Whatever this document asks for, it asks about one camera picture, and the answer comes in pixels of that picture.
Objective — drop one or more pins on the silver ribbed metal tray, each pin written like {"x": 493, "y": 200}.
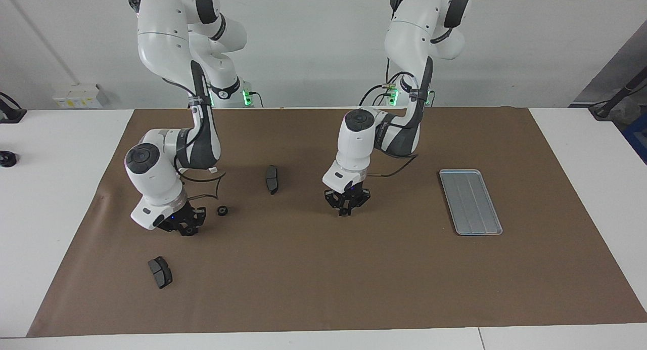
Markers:
{"x": 472, "y": 203}

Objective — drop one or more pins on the black stand with pole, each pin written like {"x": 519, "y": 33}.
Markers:
{"x": 614, "y": 99}

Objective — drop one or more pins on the black table clamp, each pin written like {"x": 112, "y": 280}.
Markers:
{"x": 11, "y": 113}

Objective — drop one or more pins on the brown paper table mat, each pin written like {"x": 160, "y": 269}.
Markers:
{"x": 354, "y": 279}

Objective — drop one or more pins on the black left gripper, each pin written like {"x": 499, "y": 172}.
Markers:
{"x": 349, "y": 195}

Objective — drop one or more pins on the small black round knob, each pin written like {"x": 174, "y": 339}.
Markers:
{"x": 7, "y": 159}

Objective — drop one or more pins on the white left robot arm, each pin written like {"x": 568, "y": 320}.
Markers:
{"x": 414, "y": 31}

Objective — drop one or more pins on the blue box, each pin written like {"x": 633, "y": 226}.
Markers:
{"x": 638, "y": 135}

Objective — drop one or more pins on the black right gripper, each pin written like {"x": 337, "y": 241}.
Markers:
{"x": 182, "y": 216}

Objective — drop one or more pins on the white wall socket box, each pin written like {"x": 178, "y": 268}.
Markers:
{"x": 76, "y": 97}

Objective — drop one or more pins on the short dark grey brake pad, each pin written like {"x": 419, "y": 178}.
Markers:
{"x": 160, "y": 273}

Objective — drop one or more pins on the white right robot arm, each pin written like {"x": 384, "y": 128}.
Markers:
{"x": 156, "y": 36}

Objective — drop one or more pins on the long dark grey brake pad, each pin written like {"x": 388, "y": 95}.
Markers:
{"x": 272, "y": 180}

